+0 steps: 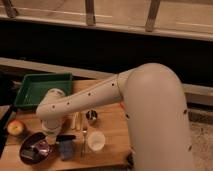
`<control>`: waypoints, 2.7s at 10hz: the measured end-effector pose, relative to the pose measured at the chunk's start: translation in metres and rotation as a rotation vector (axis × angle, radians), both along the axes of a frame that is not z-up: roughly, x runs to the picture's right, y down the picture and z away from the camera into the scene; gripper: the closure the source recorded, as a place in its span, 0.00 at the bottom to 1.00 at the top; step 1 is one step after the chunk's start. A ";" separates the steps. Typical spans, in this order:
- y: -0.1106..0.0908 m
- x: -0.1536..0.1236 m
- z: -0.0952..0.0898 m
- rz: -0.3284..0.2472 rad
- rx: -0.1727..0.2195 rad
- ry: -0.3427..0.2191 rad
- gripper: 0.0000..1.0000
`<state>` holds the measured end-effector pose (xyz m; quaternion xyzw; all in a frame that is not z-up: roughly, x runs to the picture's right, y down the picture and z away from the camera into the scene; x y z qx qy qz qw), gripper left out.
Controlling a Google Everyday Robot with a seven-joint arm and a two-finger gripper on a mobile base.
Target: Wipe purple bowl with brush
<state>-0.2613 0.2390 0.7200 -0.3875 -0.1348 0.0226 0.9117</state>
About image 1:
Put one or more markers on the black brush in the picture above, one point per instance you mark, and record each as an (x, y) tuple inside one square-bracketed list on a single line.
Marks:
[(54, 141)]

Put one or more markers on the purple bowl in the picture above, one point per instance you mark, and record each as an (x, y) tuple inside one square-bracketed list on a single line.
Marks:
[(35, 149)]

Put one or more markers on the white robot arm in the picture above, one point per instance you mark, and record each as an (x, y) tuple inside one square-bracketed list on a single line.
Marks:
[(156, 111)]

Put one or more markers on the small metal cup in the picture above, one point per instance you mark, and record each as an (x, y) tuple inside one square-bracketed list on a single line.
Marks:
[(91, 117)]

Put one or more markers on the cream banana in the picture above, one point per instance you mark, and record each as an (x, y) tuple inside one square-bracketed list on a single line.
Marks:
[(76, 121)]

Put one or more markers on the silver fork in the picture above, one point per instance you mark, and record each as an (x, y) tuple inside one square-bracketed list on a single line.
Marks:
[(84, 134)]

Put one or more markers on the white cup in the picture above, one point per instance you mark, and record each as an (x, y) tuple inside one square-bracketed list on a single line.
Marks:
[(96, 141)]

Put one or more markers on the blue sponge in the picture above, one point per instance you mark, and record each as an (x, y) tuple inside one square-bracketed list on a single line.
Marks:
[(66, 150)]

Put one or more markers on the green plastic tray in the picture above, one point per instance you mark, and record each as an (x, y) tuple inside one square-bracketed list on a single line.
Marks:
[(35, 86)]

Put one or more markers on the red yellow apple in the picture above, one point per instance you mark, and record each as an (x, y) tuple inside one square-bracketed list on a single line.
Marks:
[(15, 128)]

